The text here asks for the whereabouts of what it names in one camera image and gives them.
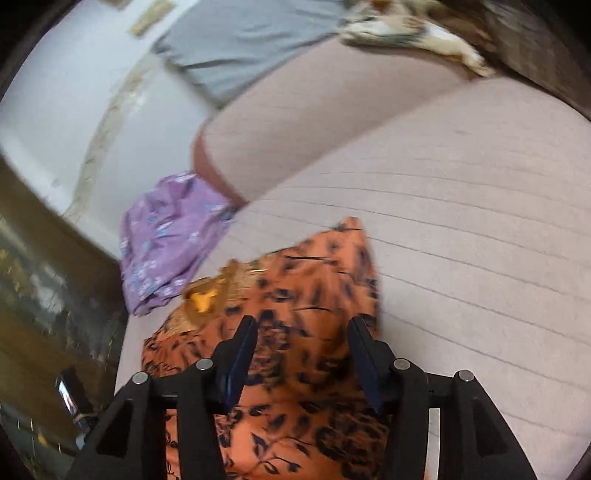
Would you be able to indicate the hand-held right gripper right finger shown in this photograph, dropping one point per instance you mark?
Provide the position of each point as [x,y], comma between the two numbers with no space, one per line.
[367,364]

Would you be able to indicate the grey pillow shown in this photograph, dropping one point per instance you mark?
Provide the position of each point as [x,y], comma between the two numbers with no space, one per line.
[240,41]

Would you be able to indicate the purple floral garment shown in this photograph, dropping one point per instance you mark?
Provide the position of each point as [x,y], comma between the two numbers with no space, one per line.
[171,240]

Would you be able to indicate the brown wooden cabinet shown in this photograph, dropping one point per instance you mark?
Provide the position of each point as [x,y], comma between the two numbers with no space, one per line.
[41,286]

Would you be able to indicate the orange black floral garment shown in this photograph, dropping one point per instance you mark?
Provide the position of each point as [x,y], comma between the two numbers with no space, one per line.
[300,300]

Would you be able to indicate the pink quilted sofa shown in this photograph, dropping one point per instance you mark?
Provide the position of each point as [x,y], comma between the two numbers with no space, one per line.
[461,207]

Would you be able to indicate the small black device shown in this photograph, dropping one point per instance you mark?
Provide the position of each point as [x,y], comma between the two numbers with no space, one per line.
[71,392]

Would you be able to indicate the cream floral cloth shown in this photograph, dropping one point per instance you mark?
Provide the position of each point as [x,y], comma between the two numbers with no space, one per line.
[397,27]

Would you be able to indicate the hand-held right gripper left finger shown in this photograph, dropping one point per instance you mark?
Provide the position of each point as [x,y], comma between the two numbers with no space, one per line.
[240,362]

